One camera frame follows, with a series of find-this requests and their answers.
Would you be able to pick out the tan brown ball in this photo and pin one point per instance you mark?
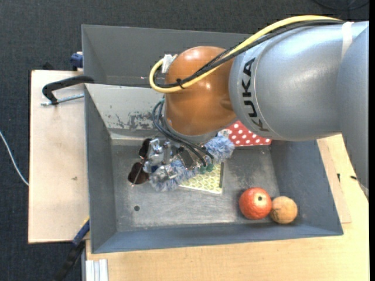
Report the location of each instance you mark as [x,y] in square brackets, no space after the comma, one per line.
[284,210]

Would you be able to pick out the green yellow patterned flat box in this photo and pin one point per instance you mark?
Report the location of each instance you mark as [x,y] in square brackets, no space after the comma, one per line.
[205,181]

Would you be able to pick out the red white-dotted box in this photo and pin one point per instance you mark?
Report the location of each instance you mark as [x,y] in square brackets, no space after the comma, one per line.
[249,136]

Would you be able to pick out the blue and white fluffy cloth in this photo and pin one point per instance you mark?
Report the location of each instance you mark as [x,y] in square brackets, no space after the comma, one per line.
[222,149]

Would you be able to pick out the grey metal bin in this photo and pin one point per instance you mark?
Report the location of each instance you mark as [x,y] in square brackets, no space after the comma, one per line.
[175,209]

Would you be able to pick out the dark red sunglasses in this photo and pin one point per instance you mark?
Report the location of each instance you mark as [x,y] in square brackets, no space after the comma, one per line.
[137,174]

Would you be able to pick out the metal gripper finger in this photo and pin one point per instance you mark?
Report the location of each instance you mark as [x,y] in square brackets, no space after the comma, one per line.
[158,152]
[167,173]

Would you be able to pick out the orange fruit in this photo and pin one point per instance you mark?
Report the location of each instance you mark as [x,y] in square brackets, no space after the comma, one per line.
[255,203]

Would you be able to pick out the pale wood board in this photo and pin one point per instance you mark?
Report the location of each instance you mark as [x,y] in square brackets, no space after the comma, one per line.
[58,157]

